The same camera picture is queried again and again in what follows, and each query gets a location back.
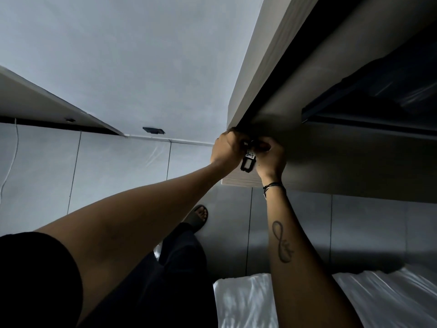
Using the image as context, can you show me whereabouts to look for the person's left hand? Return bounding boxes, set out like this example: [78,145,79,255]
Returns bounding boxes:
[211,129,248,169]

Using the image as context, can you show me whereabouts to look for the person's right hand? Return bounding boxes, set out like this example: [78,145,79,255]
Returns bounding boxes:
[254,137,288,184]

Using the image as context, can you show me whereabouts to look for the black key fob white label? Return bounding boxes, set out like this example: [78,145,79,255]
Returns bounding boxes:
[240,140,270,173]

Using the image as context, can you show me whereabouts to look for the person's left forearm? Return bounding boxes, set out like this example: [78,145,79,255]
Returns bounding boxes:
[34,160,236,318]

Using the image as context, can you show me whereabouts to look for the person's right forearm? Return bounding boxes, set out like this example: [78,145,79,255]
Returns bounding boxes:
[262,180,364,328]

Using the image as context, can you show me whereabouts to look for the light wooden wardrobe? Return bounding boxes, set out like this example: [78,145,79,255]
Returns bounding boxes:
[221,0,437,204]

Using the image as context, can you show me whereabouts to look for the black sandal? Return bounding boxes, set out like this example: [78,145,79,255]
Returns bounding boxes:
[185,204,209,233]

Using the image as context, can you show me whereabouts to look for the black trousers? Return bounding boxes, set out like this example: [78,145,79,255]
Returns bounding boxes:
[79,222,219,328]

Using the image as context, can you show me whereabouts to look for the white bed sheet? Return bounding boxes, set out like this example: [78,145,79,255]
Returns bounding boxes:
[213,264,437,328]

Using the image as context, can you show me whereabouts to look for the light wooden shelf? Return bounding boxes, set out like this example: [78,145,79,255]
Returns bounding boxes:
[0,66,126,137]

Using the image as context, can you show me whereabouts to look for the black shirt sleeve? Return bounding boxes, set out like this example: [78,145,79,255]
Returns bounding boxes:
[0,231,83,328]

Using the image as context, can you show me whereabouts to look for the black cord wristband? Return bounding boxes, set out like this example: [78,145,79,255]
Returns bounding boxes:
[262,182,286,199]

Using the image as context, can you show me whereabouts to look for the white cable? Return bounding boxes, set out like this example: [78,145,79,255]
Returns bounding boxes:
[0,117,19,203]

